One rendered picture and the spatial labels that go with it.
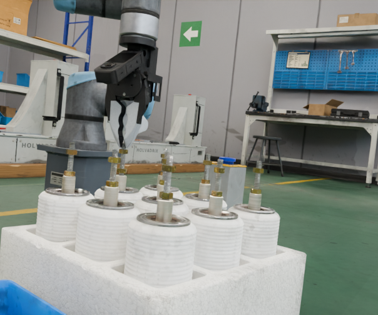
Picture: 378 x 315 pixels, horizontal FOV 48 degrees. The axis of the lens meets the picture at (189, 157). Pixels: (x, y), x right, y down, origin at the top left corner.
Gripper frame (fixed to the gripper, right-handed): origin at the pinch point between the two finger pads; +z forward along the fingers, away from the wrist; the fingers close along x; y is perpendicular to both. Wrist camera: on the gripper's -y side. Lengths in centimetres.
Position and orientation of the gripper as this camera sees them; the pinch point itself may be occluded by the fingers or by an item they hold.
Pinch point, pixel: (122, 140)
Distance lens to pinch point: 83.9
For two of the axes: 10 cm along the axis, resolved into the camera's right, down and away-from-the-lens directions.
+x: -9.0, -1.2, 4.2
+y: 4.2, 0.0, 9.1
